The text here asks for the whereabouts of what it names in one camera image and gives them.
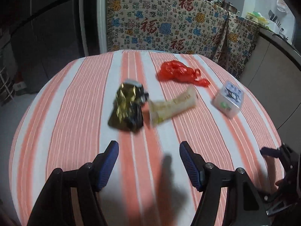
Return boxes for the gold foil wrapper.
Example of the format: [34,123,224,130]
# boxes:
[108,79,149,133]

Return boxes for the beige long wrapper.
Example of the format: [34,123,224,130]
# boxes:
[148,87,197,127]

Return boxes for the red plastic bag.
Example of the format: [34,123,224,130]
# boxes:
[157,60,211,87]

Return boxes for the striped pink white tablecloth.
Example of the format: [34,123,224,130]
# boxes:
[9,50,284,225]

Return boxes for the yellow green dish items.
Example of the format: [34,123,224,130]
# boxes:
[246,12,269,27]

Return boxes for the steel pot with lid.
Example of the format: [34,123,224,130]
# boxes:
[214,0,240,14]

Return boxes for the dark refrigerator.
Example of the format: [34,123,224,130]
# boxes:
[1,0,84,93]

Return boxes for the patterned fabric cover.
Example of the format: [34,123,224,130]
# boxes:
[106,0,259,78]

